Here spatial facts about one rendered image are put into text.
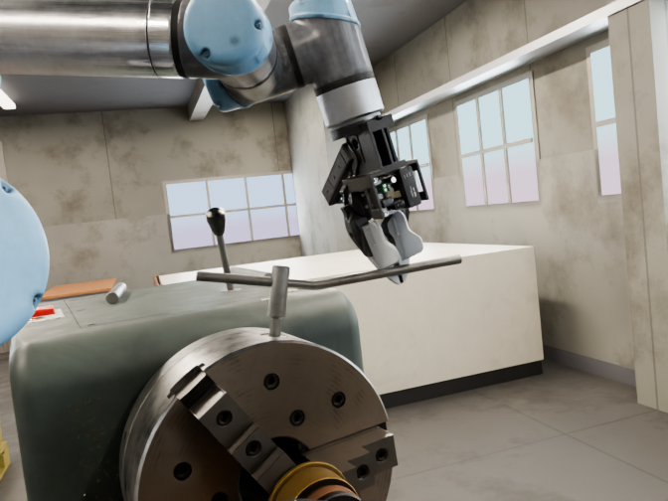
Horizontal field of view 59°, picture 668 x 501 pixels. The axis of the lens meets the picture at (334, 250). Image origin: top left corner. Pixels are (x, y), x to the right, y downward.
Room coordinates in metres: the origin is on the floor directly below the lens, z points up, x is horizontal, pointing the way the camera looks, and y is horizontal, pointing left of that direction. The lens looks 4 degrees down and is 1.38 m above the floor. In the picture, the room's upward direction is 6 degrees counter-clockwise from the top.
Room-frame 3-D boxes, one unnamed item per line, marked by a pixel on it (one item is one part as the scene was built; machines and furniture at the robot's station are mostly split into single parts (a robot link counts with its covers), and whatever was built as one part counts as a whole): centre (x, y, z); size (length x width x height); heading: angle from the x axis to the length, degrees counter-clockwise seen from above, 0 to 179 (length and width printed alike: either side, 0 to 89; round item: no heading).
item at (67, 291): (7.23, 3.12, 0.40); 1.54 x 0.77 x 0.80; 18
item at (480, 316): (4.94, 0.11, 0.48); 2.67 x 2.07 x 0.96; 108
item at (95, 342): (1.06, 0.31, 1.06); 0.59 x 0.48 x 0.39; 27
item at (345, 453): (0.68, 0.00, 1.08); 0.12 x 0.11 x 0.05; 117
